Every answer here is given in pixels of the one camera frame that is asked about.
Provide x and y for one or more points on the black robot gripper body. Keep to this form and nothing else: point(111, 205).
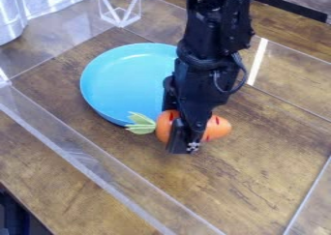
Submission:
point(202, 90)

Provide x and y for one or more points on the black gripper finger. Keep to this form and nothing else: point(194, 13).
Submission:
point(170, 98)
point(185, 140)

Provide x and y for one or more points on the orange toy carrot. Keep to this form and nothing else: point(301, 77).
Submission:
point(143, 125)

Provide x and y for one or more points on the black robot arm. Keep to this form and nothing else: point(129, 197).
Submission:
point(218, 32)

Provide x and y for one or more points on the blue round tray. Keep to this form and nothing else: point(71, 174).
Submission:
point(122, 81)

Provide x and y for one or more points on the white patterned curtain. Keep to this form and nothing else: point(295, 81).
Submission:
point(18, 12)

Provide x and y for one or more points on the clear acrylic enclosure wall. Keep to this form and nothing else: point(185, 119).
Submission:
point(94, 180)

